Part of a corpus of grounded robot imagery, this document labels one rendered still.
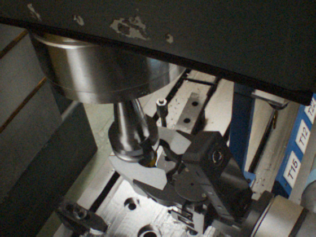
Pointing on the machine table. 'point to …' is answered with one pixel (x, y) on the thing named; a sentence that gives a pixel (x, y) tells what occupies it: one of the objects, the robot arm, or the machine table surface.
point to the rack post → (241, 131)
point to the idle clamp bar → (196, 115)
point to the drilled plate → (141, 218)
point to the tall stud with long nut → (162, 110)
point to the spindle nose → (98, 70)
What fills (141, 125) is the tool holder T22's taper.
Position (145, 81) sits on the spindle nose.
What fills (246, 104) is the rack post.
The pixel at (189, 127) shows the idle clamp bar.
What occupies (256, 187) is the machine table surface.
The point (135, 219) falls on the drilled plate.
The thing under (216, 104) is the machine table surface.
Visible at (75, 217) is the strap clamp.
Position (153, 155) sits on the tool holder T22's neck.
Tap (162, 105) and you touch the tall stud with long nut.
